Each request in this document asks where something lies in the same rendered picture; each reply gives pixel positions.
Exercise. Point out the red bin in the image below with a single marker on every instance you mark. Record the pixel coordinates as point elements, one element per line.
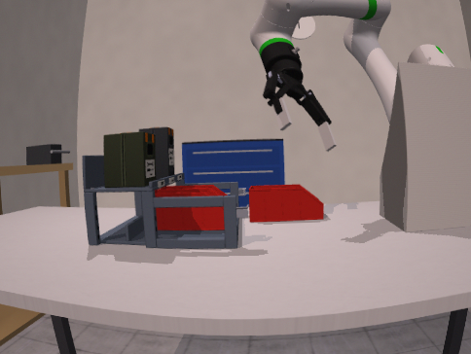
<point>211,187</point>
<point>189,218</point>
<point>277,203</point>

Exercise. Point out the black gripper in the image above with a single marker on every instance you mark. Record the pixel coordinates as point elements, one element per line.
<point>289,76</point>

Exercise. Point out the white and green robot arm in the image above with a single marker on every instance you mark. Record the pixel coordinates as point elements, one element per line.
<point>273,29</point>

